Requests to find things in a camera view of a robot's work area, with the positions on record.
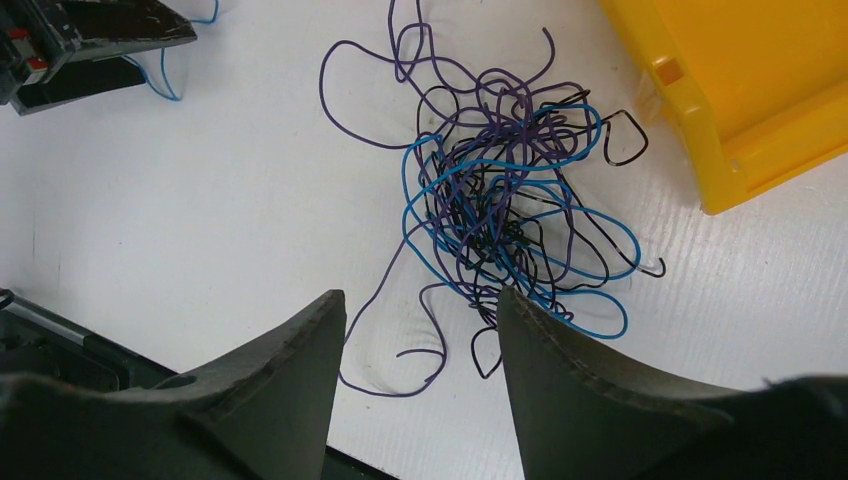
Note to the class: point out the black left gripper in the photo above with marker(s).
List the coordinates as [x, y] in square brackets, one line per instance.
[39, 38]

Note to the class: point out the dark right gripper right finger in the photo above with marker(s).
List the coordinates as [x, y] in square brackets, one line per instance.
[583, 410]

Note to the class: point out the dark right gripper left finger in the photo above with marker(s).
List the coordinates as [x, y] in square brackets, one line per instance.
[232, 411]

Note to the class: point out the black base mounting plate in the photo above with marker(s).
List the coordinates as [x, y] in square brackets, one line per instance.
[66, 358]

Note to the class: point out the yellow plastic bin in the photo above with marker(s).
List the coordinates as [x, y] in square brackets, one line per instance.
[755, 90]

